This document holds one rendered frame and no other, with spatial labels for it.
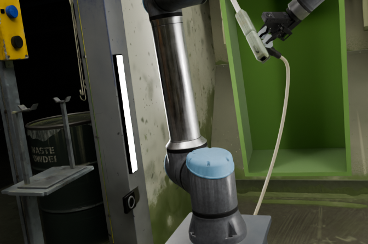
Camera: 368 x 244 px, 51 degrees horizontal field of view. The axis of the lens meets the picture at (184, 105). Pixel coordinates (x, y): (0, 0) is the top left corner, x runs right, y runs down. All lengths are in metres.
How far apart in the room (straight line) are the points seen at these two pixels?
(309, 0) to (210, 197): 0.89
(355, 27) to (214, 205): 2.64
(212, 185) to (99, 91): 1.04
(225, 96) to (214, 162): 2.40
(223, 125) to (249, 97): 0.94
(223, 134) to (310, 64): 1.25
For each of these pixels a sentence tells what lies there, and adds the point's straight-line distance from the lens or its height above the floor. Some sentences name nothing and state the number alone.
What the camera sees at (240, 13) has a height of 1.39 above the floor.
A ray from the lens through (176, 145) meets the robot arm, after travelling 1.34.
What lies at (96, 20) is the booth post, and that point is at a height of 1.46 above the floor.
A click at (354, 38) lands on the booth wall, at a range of 3.59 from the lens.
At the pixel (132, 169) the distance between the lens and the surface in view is 2.07.
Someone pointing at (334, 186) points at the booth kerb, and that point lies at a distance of 3.19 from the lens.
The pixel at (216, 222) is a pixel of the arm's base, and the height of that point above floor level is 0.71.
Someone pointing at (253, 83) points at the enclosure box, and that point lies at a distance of 2.52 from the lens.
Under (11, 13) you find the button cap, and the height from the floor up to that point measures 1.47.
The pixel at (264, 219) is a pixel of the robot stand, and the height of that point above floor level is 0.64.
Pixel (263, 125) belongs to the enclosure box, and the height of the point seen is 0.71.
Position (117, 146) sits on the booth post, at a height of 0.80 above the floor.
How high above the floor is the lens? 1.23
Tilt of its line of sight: 7 degrees down
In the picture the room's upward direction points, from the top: 7 degrees counter-clockwise
